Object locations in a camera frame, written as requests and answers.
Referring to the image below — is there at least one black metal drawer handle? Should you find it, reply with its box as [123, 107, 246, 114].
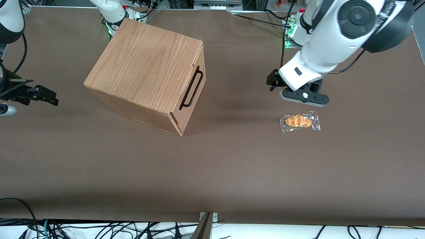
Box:
[179, 66, 204, 111]

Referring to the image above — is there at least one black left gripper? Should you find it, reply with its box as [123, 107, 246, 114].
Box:
[267, 69, 324, 96]

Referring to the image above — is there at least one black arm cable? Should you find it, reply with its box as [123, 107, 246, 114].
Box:
[12, 33, 28, 74]
[281, 0, 298, 68]

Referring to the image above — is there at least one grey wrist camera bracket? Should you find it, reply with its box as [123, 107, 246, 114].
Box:
[280, 87, 330, 107]
[0, 103, 18, 117]

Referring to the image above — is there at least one large table mat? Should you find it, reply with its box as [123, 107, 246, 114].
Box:
[0, 6, 425, 227]

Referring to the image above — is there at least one plastic wrapped bread roll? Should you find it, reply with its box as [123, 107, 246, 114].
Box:
[279, 110, 321, 134]

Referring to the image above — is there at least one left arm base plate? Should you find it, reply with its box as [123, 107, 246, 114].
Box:
[282, 18, 320, 49]

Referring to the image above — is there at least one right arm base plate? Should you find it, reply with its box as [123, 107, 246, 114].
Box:
[126, 6, 147, 24]

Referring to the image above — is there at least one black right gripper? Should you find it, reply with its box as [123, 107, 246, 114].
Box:
[0, 85, 59, 107]

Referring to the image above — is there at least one grey metal bar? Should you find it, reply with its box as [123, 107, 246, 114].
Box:
[190, 212, 213, 239]

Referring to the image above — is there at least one grey right wrist camera bracket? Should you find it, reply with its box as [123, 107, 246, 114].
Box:
[0, 103, 18, 117]

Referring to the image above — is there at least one wooden drawer cabinet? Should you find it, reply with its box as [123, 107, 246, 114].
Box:
[84, 18, 206, 137]

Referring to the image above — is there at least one black cable on table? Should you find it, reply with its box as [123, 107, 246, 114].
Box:
[231, 13, 288, 28]

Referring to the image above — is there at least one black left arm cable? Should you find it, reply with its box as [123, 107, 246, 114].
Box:
[281, 0, 298, 68]

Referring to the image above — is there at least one aluminium profile rail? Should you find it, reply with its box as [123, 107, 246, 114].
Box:
[21, 0, 45, 14]

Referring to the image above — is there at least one looped black cable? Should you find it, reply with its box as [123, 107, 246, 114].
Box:
[0, 198, 38, 239]

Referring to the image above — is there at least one wooden drawer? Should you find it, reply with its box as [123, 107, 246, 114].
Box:
[170, 45, 206, 130]

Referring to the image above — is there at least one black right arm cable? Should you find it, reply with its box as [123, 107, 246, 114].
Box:
[12, 33, 28, 74]

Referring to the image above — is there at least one grey left wrist camera bracket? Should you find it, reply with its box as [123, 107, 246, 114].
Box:
[280, 87, 330, 107]

